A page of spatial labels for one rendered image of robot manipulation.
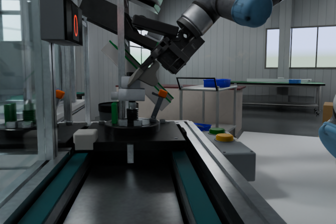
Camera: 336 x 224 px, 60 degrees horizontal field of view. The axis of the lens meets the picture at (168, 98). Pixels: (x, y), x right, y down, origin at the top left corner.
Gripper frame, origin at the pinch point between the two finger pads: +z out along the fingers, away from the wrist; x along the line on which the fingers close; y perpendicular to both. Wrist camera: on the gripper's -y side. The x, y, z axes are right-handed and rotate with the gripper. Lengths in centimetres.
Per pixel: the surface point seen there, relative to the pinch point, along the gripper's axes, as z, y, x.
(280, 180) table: -7.0, 42.4, -8.5
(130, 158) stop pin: 11.3, 11.3, -13.3
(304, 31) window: -387, 258, 720
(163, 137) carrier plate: 3.9, 14.3, -8.7
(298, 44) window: -353, 273, 727
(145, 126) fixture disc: 5.3, 9.9, -6.1
